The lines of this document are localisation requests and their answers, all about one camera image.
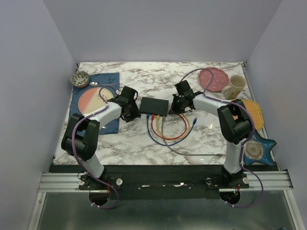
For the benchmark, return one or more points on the blue star shaped dish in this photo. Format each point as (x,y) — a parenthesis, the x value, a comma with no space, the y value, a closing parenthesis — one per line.
(258,149)

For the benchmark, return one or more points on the yellow woven mat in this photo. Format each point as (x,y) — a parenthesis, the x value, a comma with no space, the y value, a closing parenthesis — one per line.
(254,109)

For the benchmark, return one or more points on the cream ceramic mug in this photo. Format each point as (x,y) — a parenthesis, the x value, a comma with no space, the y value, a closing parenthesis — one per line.
(235,86)

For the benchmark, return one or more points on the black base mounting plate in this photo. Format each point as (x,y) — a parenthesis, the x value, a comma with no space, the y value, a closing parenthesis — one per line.
(156,182)

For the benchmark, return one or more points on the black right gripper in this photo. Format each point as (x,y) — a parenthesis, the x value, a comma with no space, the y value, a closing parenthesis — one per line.
(174,109)

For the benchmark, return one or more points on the aluminium rail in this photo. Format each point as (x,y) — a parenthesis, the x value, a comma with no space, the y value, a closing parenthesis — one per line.
(60,182)

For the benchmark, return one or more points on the silver spoon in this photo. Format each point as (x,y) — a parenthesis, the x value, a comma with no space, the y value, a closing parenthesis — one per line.
(96,84)

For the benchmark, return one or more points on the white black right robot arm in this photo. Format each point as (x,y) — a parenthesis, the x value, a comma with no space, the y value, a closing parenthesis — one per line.
(235,123)

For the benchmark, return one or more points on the dark grey network switch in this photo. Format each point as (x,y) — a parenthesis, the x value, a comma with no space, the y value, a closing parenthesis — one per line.
(154,106)

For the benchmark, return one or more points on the small patterned bowl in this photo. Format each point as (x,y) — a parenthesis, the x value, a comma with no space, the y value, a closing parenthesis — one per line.
(79,79)

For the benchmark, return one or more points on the pink and cream plate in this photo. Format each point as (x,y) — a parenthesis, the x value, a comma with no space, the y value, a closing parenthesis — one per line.
(91,101)

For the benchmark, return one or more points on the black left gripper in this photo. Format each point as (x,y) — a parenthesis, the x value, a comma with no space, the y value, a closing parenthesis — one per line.
(136,113)

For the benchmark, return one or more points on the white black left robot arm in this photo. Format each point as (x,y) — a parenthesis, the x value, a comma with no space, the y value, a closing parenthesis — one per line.
(81,135)

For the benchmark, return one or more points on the blue cloth placemat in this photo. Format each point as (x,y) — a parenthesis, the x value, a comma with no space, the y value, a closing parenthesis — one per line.
(103,78)

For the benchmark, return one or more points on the pink dotted plate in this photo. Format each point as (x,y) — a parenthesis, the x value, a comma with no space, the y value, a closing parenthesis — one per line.
(220,79)

